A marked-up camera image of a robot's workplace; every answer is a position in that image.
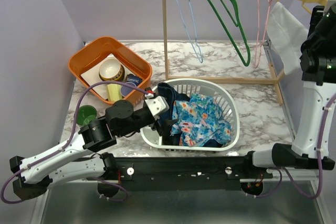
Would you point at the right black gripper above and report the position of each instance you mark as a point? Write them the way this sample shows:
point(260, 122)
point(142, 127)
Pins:
point(317, 15)

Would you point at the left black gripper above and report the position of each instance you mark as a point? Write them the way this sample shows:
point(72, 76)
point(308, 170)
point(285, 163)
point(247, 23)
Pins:
point(166, 125)

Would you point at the blue denim shorts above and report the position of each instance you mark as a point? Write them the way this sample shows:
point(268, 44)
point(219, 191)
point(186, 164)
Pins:
point(171, 95)

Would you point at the blue floral garment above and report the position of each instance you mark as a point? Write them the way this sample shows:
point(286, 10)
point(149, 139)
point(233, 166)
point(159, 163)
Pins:
point(199, 123)

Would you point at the light grey cloth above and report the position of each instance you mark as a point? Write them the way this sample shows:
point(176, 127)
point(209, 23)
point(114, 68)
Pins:
point(287, 34)

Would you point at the light blue wire hanger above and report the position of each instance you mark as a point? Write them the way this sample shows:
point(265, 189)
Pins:
point(190, 28)

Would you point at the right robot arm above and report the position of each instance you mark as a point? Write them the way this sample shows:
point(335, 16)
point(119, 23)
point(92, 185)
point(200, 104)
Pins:
point(312, 50)

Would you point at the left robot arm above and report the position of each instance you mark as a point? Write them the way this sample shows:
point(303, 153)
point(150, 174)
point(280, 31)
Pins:
point(74, 159)

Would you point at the white plastic laundry basket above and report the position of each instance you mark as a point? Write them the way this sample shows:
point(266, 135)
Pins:
point(189, 86)

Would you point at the dark blue striped cup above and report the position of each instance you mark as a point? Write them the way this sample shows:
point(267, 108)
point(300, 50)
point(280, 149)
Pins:
point(134, 79)

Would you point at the purple cup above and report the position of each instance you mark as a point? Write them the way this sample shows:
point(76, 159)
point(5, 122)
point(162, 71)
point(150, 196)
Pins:
point(127, 88)

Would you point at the black mounting base bar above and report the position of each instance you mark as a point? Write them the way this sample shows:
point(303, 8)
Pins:
point(180, 173)

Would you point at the yellow cup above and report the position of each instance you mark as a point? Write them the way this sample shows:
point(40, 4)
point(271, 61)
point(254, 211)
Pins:
point(114, 92)

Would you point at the patterned ceramic bowl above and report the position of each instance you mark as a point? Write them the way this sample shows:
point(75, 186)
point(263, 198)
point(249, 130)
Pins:
point(111, 70)

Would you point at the green floral mug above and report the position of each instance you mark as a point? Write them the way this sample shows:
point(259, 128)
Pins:
point(86, 114)

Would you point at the white square plate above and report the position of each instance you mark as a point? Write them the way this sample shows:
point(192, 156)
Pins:
point(91, 77)

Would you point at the orange plastic bin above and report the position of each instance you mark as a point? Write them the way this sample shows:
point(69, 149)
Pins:
point(93, 54)

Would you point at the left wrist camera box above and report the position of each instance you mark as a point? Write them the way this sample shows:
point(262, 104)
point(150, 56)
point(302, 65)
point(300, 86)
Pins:
point(156, 104)

